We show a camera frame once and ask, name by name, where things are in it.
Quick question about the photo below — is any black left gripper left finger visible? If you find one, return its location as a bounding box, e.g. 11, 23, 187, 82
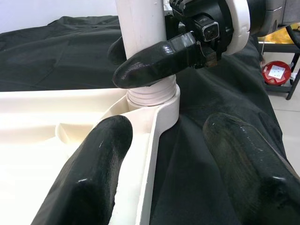
30, 114, 134, 225

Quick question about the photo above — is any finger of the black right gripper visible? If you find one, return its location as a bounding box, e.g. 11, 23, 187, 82
107, 35, 128, 66
112, 31, 207, 90

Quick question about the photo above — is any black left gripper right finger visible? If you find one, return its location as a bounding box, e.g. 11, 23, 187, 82
202, 112, 300, 225

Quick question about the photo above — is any white plastic table leg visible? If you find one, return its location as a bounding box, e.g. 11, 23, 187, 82
115, 0, 177, 107

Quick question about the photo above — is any white plastic children table top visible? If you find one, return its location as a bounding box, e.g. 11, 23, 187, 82
0, 83, 181, 225

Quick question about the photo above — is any black cloth table cover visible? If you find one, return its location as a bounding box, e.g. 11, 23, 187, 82
0, 15, 300, 225

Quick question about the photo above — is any red round device white label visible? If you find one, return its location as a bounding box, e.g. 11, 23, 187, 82
261, 60, 293, 85

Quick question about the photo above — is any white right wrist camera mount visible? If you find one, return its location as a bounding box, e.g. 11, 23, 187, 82
192, 0, 251, 56

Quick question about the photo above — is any black metal rack frame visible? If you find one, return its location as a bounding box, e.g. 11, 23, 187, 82
259, 39, 300, 101

